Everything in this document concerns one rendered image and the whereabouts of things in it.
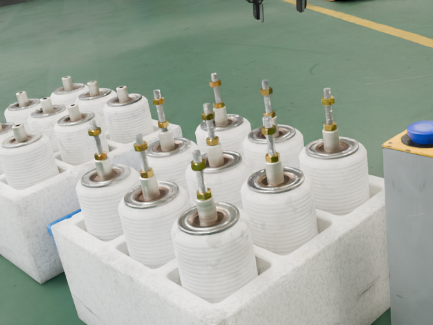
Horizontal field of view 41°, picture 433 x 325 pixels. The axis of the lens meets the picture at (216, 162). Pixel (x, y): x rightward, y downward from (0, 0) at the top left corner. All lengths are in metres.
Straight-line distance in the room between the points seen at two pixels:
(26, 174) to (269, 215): 0.54
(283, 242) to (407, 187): 0.17
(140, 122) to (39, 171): 0.24
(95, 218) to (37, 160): 0.28
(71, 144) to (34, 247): 0.21
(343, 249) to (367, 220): 0.06
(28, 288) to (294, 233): 0.59
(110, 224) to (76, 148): 0.33
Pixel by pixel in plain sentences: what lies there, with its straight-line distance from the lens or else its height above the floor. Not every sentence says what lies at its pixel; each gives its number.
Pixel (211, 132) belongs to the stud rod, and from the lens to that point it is 0.83.
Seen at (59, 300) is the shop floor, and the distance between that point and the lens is 1.10.
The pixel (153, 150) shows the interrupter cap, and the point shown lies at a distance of 0.93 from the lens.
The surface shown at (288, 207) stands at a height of 0.23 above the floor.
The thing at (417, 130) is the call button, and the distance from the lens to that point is 0.68.
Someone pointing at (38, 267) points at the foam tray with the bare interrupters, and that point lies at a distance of 1.15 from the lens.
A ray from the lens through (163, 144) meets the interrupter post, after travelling 0.93.
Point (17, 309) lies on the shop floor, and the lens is 1.12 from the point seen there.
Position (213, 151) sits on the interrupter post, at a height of 0.27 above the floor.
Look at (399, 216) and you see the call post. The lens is 0.72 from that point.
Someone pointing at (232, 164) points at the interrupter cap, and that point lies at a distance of 0.83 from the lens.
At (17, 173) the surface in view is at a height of 0.21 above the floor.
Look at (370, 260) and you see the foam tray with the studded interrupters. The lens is 0.85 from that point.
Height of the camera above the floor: 0.58
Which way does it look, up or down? 23 degrees down
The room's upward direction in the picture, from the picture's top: 10 degrees counter-clockwise
